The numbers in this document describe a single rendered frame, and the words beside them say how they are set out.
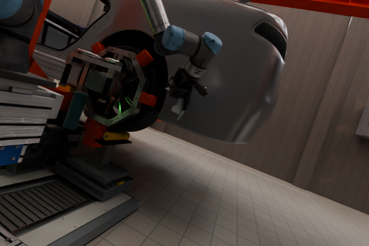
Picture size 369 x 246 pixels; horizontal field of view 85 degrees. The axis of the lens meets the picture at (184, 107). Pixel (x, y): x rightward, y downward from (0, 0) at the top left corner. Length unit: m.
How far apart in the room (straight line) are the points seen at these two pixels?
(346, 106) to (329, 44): 1.55
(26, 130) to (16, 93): 0.13
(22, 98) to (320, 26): 6.20
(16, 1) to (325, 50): 6.03
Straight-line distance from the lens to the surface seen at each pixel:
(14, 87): 0.76
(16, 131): 0.81
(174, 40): 0.65
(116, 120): 1.46
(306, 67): 5.94
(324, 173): 5.94
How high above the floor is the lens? 0.88
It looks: level
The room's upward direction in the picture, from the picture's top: 20 degrees clockwise
